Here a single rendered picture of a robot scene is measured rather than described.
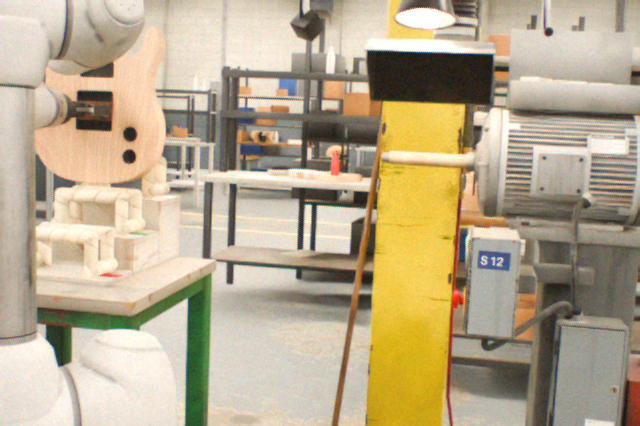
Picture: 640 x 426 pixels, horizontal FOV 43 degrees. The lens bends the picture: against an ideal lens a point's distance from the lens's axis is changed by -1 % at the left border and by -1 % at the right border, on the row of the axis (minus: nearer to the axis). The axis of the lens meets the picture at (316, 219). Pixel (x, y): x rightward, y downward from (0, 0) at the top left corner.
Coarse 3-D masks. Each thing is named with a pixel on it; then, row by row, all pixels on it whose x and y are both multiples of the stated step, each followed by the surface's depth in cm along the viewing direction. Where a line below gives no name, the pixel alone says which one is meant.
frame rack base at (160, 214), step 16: (96, 208) 221; (112, 208) 220; (128, 208) 219; (144, 208) 218; (160, 208) 217; (176, 208) 228; (96, 224) 221; (112, 224) 220; (160, 224) 218; (176, 224) 229; (160, 240) 219; (176, 240) 230; (160, 256) 219; (176, 256) 231
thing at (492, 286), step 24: (480, 240) 160; (504, 240) 160; (480, 264) 161; (504, 264) 160; (480, 288) 161; (504, 288) 161; (480, 312) 162; (504, 312) 161; (552, 312) 176; (480, 336) 163; (504, 336) 162
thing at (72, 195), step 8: (56, 192) 208; (64, 192) 207; (72, 192) 207; (80, 192) 206; (88, 192) 206; (96, 192) 206; (104, 192) 205; (112, 192) 205; (120, 192) 205; (72, 200) 208; (80, 200) 207; (88, 200) 206; (96, 200) 206; (104, 200) 205; (112, 200) 205
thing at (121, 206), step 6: (120, 204) 204; (126, 204) 205; (120, 210) 204; (126, 210) 205; (120, 216) 205; (126, 216) 205; (120, 222) 205; (120, 228) 205; (120, 234) 205; (126, 234) 206
